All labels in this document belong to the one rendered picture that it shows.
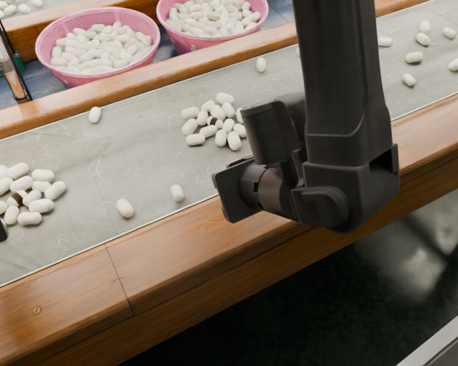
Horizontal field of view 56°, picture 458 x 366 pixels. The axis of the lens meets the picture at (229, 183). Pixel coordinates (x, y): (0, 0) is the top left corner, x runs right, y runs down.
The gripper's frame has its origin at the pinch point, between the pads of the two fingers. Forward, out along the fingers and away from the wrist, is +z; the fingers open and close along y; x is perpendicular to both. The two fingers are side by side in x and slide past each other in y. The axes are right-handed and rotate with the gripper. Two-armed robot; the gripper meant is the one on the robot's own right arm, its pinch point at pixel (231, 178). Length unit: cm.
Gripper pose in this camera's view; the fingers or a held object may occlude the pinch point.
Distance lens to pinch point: 60.8
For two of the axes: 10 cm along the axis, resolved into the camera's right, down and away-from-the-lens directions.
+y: -8.8, 3.6, -3.2
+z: -3.7, -0.9, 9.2
